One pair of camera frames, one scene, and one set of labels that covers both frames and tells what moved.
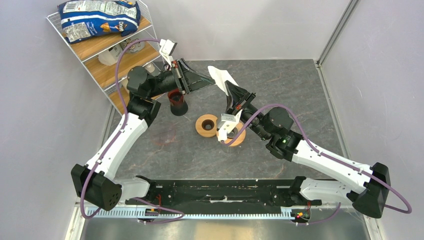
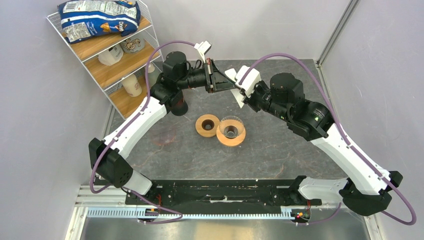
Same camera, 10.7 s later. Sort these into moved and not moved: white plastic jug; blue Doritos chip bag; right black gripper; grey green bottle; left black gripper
Moved: left black gripper; right black gripper
Not moved: white plastic jug; blue Doritos chip bag; grey green bottle
